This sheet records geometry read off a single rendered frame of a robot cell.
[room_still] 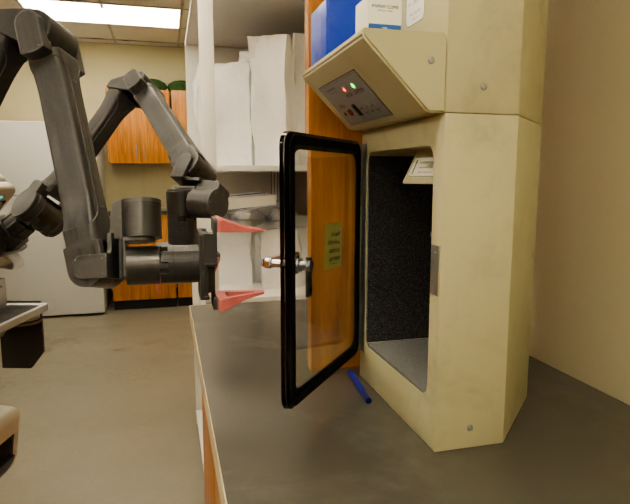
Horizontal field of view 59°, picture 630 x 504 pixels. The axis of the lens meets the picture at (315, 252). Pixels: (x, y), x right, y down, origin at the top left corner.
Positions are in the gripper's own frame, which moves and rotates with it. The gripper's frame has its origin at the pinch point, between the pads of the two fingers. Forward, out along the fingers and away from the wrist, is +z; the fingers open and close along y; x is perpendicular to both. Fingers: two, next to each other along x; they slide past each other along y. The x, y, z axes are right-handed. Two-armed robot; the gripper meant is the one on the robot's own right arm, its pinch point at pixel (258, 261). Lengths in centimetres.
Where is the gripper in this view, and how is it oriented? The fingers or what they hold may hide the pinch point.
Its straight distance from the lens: 87.6
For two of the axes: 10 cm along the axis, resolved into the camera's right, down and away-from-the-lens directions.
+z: 9.7, -0.3, 2.5
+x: -2.6, -1.3, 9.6
